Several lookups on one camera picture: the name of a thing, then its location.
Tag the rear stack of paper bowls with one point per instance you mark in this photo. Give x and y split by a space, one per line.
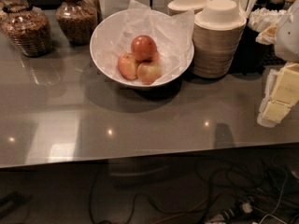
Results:
178 6

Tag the middle glass granola jar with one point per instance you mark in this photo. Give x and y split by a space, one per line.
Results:
77 19

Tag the white sugar packets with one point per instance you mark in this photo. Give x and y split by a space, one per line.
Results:
262 18

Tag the red apple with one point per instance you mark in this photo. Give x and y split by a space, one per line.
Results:
149 72
143 48
128 65

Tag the black condiment caddy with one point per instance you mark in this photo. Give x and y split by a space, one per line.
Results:
251 56

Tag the white paper liner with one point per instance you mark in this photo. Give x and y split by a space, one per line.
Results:
168 34

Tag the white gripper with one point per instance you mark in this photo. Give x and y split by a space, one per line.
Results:
288 36

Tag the front stack of paper bowls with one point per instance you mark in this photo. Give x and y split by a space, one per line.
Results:
217 31

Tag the front right red apple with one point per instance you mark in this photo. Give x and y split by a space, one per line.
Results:
149 72

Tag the white power strip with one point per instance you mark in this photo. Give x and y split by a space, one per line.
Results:
231 213

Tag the left glass granola jar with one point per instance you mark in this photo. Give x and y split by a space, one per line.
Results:
26 27

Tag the dark bottle with cork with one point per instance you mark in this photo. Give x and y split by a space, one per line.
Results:
275 4

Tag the white ceramic bowl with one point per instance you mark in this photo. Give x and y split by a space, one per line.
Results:
106 44

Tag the top red apple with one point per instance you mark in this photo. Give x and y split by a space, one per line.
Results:
143 48

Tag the stack of paper bowls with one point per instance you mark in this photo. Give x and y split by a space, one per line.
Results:
178 6
217 31

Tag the left red apple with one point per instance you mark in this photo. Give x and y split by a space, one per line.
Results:
128 65

